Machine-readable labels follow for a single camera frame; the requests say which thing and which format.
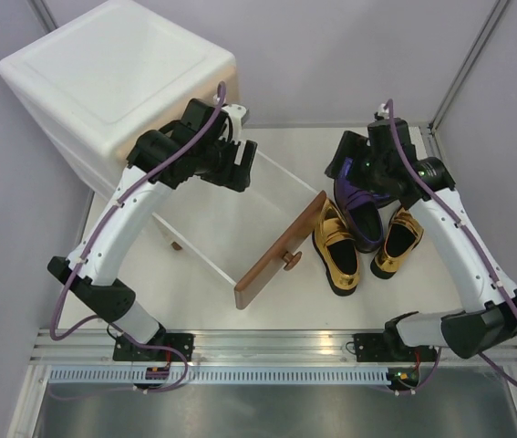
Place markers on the beige upper drawer front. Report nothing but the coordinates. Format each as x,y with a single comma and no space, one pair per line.
207,92

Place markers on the gold metallic loafer right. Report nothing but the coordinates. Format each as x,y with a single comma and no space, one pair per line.
404,235

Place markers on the aluminium left frame post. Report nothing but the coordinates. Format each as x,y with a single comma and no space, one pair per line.
41,10

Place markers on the aluminium mounting rail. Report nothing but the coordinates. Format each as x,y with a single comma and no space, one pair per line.
213,347

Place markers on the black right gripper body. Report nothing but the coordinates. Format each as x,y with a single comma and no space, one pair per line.
376,183

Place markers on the gold metallic loafer left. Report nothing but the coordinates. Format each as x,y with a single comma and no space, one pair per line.
336,248

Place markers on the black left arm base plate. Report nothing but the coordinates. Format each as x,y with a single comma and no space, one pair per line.
171,347

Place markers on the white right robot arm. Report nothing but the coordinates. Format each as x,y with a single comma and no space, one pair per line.
488,297

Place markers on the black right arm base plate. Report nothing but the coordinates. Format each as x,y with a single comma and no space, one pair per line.
375,347

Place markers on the white slotted cable duct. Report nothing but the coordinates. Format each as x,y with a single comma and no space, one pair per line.
222,375

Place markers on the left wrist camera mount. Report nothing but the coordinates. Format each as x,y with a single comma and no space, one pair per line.
237,116

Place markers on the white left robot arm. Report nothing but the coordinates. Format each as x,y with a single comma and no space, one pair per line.
90,271

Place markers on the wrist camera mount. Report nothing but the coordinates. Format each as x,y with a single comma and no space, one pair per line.
384,112
237,116

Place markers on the brown lower drawer knob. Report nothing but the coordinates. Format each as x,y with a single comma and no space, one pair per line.
291,259

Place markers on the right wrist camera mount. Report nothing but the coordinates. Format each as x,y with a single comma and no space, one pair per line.
384,112

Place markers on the white plastic shoe cabinet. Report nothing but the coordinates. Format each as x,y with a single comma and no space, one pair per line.
95,80

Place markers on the purple metallic loafer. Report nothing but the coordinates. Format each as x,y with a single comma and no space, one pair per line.
360,211

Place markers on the gold metallic loafer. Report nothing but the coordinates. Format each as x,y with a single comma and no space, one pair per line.
404,235
336,248

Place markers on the aluminium corner frame post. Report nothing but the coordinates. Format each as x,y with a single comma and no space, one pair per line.
469,62

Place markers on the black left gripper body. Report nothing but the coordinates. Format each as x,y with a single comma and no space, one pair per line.
217,165

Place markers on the brown-front pulled-out drawer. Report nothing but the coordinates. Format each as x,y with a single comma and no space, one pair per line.
241,237

